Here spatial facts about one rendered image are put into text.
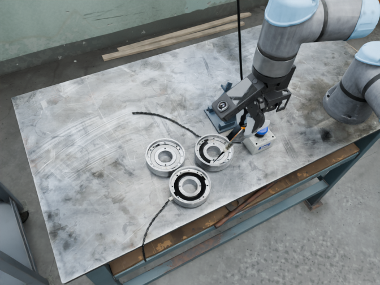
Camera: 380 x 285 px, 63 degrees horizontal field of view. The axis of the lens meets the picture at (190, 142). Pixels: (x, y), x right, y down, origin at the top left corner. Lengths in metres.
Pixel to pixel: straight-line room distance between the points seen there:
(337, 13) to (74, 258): 0.71
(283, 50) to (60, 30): 1.94
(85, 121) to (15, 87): 1.45
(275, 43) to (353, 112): 0.56
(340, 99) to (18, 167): 1.63
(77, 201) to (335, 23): 0.68
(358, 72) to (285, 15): 0.49
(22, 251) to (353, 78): 1.36
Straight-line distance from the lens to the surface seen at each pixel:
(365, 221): 1.93
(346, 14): 0.60
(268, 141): 0.88
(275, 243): 1.68
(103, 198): 0.82
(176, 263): 1.33
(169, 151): 0.84
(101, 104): 1.00
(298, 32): 0.56
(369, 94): 0.96
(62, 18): 2.32
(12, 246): 1.52
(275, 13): 0.54
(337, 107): 1.06
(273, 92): 0.68
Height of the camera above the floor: 1.53
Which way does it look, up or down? 55 degrees down
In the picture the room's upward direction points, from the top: 5 degrees clockwise
